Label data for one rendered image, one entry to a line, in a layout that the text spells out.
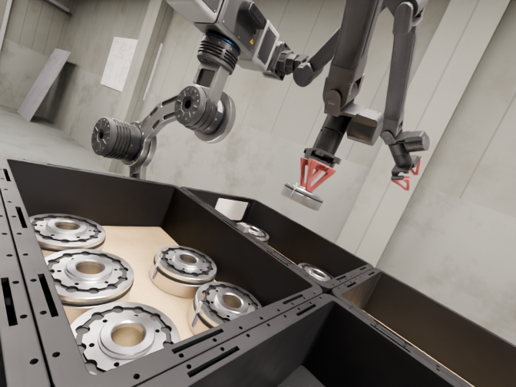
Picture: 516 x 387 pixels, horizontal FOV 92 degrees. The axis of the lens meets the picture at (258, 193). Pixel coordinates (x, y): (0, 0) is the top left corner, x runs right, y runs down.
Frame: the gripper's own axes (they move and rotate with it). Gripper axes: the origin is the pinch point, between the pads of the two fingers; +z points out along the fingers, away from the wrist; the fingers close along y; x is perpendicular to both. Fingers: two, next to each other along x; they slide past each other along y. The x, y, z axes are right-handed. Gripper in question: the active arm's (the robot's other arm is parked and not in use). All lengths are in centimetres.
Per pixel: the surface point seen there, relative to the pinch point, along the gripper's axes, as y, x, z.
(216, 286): -25.4, 15.2, 18.4
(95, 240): -23.5, 33.9, 18.7
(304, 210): 149, -60, 24
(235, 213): 12.5, 12.3, 16.1
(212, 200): 5.3, 20.2, 13.3
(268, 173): 182, -22, 8
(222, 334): -43.4, 16.4, 11.6
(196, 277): -24.9, 18.4, 18.3
